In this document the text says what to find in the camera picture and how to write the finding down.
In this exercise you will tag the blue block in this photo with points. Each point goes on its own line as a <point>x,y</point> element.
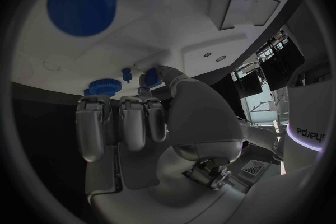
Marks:
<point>153,79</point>

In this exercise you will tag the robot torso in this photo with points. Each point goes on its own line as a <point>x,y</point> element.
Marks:
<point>305,114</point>

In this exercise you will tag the white task board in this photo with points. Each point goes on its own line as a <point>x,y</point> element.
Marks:
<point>162,24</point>

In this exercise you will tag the black screen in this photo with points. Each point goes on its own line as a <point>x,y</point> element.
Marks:
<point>286,64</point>
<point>249,82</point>

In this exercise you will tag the blue gear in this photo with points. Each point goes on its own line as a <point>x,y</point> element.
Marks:
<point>104,85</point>

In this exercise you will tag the blue peg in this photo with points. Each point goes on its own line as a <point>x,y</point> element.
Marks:
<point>126,74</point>

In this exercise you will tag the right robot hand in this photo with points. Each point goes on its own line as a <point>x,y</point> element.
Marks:
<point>199,119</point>

